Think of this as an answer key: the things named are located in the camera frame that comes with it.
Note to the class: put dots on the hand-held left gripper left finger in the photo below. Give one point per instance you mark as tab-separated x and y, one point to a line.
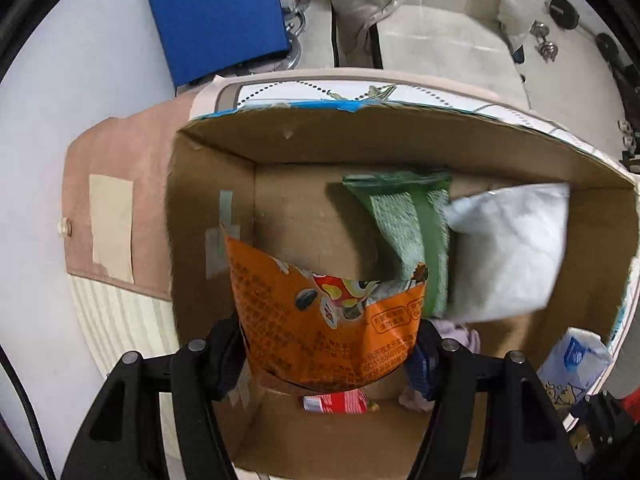
227	360

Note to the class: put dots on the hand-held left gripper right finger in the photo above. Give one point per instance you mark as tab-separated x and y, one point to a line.
425	360

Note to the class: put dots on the cardboard box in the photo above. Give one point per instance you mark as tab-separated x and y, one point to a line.
390	280
125	220

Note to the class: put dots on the orange snack bag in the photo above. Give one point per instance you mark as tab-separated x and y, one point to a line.
320	330

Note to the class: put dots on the red snack packet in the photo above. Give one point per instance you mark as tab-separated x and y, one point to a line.
335	403

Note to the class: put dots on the green snack bag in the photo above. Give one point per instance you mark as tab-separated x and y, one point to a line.
415	240

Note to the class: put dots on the white plastic bag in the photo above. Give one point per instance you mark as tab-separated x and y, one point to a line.
505	255

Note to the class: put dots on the blue and white tissue pack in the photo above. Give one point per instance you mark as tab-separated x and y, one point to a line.
572	365

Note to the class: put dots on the open cardboard box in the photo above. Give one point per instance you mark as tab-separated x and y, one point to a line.
125	220

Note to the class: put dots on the small metal dumbbell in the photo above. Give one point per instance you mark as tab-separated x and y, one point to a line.
544	40

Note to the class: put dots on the blue folder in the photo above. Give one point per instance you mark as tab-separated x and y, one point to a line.
215	15

